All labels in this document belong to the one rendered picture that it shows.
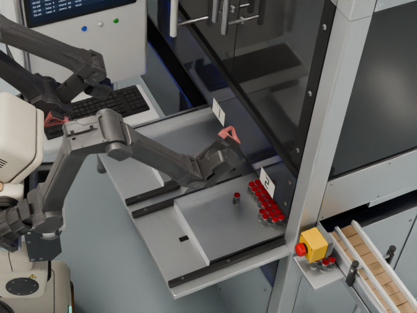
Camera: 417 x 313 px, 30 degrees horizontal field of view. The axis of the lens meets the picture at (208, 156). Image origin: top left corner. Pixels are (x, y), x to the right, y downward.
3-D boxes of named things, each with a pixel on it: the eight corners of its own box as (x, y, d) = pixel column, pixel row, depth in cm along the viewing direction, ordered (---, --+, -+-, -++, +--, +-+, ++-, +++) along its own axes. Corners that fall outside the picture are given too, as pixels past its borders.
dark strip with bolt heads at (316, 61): (282, 205, 242) (326, -5, 182) (289, 215, 239) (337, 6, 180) (278, 206, 241) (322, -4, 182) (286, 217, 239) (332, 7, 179)
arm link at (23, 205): (12, 205, 205) (16, 223, 203) (41, 189, 202) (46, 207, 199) (35, 212, 213) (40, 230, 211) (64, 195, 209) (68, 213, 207)
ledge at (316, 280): (329, 245, 250) (330, 241, 248) (351, 276, 242) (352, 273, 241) (292, 259, 245) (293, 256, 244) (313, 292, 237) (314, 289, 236)
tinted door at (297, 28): (233, 76, 248) (252, -90, 204) (302, 171, 223) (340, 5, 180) (231, 77, 248) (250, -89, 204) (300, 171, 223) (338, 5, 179)
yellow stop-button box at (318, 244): (317, 238, 239) (321, 223, 234) (329, 256, 235) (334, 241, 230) (296, 246, 237) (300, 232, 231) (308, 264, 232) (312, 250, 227)
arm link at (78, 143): (62, 108, 174) (72, 147, 170) (119, 106, 181) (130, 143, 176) (23, 200, 209) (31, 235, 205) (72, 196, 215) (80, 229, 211)
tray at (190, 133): (219, 109, 285) (220, 102, 282) (253, 158, 270) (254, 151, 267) (133, 136, 274) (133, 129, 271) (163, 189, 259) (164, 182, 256)
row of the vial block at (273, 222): (251, 189, 260) (252, 180, 257) (278, 228, 250) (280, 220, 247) (246, 191, 260) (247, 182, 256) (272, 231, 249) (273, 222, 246)
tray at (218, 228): (264, 174, 265) (265, 167, 263) (303, 231, 250) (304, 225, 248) (173, 206, 254) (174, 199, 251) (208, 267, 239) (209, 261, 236)
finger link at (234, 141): (246, 129, 227) (239, 148, 220) (231, 143, 231) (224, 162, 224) (227, 115, 226) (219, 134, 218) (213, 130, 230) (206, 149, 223)
